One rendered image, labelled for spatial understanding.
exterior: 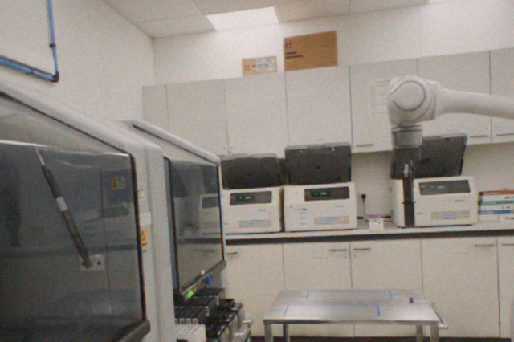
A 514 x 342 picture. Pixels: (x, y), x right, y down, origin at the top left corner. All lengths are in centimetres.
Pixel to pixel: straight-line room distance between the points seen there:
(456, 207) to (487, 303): 73
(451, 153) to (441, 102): 277
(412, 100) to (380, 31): 323
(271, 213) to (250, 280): 57
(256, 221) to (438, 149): 152
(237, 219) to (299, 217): 49
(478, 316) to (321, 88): 210
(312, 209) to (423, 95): 251
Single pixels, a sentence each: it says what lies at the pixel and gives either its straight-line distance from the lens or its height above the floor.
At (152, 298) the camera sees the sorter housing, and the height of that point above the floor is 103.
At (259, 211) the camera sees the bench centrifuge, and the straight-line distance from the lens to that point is 378.
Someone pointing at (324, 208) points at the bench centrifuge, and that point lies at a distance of 374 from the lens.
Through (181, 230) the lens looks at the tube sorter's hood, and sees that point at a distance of 152.
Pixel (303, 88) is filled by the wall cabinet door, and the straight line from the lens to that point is 409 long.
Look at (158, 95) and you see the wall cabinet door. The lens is 434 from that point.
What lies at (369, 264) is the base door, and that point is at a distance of 379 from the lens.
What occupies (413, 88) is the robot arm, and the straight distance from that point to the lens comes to 133.
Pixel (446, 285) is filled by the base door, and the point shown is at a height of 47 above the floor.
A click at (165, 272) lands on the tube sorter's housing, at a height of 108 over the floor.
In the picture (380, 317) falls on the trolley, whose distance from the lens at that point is 179.
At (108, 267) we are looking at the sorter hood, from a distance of 106.
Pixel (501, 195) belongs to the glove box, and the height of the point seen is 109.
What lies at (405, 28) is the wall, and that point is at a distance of 456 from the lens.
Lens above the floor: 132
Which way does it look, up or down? 4 degrees down
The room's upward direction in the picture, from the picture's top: 3 degrees counter-clockwise
